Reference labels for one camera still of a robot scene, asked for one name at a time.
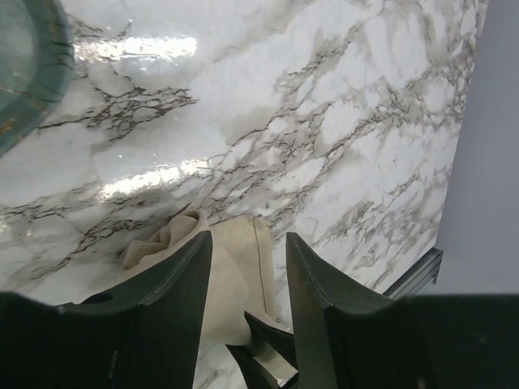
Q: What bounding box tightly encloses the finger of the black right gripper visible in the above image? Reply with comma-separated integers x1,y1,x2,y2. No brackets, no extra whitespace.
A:
244,312,296,365
226,345,299,389

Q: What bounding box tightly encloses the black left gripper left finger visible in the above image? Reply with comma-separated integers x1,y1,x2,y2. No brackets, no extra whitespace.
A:
1,231,212,388

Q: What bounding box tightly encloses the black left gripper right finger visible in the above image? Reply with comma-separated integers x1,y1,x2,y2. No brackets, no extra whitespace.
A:
285,233,518,388

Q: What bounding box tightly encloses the beige cloth napkin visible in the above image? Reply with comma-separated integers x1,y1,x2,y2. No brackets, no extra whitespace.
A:
120,209,299,386

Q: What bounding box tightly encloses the green floral tray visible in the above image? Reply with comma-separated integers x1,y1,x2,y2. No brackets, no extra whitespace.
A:
1,0,74,155

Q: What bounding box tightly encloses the silver aluminium frame rail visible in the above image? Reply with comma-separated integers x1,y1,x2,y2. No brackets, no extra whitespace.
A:
383,248,444,299

